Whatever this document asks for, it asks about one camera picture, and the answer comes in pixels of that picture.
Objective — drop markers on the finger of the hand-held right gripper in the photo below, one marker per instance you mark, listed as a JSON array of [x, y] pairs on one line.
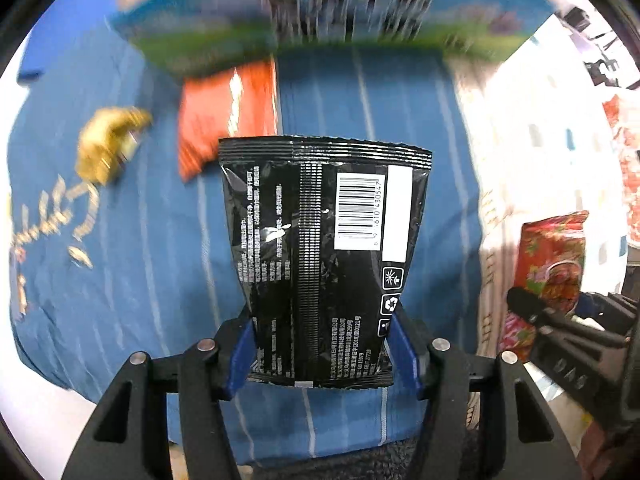
[[555, 317]]

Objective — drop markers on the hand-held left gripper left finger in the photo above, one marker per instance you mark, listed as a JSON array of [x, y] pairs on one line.
[[240, 360]]

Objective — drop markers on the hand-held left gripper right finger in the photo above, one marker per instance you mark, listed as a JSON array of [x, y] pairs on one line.
[[406, 355]]

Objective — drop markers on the red floral snack packet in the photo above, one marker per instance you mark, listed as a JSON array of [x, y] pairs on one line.
[[550, 280]]

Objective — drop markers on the black snack packet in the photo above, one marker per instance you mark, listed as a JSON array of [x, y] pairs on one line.
[[320, 260]]

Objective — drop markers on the blue striped cloth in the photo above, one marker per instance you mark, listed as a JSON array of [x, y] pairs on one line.
[[200, 260]]

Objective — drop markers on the white patterned cloth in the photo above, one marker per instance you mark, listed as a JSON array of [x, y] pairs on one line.
[[545, 135]]

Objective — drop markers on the gold snack packet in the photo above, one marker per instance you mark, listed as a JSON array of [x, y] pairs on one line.
[[107, 142]]

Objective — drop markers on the blue green snack bag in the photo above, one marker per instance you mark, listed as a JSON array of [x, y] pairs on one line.
[[325, 10]]

